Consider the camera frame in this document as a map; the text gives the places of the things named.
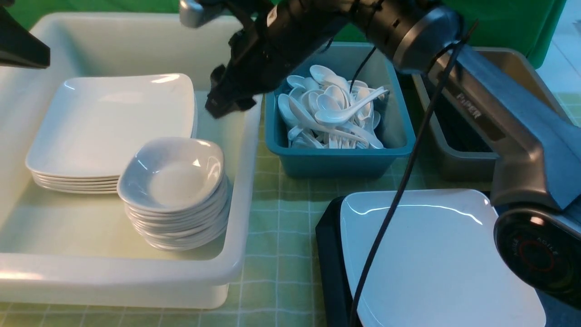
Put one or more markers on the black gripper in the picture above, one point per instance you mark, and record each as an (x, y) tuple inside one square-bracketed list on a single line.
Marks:
[(274, 40)]

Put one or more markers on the white ceramic soup spoon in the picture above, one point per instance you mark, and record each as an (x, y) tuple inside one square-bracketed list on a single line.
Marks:
[(332, 114)]

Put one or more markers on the large white square plate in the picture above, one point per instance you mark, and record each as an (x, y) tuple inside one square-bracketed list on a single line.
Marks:
[(437, 266)]

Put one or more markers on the white small bowl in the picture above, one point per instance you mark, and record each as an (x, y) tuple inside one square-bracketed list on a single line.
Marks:
[(172, 174)]

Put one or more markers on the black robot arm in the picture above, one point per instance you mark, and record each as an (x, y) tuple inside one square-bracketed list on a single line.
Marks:
[(537, 173)]

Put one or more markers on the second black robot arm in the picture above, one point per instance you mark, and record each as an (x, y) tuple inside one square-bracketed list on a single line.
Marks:
[(18, 47)]

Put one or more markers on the stack of white bowls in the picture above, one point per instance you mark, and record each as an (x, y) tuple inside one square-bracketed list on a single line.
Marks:
[(186, 229)]

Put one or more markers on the pile of white spoons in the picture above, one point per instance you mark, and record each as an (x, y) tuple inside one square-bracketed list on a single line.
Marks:
[(298, 106)]

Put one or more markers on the stack of white plates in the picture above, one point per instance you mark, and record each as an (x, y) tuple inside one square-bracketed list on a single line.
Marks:
[(95, 125)]

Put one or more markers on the teal plastic bin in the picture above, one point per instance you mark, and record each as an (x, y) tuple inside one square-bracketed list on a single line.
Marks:
[(395, 131)]

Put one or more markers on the green checkered tablecloth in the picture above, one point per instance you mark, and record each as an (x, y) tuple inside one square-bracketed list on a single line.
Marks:
[(279, 285)]

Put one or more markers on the large white plastic tub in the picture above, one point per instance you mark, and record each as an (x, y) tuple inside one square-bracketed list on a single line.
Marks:
[(123, 44)]

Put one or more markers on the black serving tray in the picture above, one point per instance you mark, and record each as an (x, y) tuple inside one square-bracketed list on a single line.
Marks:
[(335, 286)]

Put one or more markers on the brown plastic bin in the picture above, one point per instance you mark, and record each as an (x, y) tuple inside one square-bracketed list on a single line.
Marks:
[(459, 166)]

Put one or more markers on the green backdrop cloth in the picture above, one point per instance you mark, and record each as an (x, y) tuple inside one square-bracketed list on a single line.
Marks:
[(523, 25)]

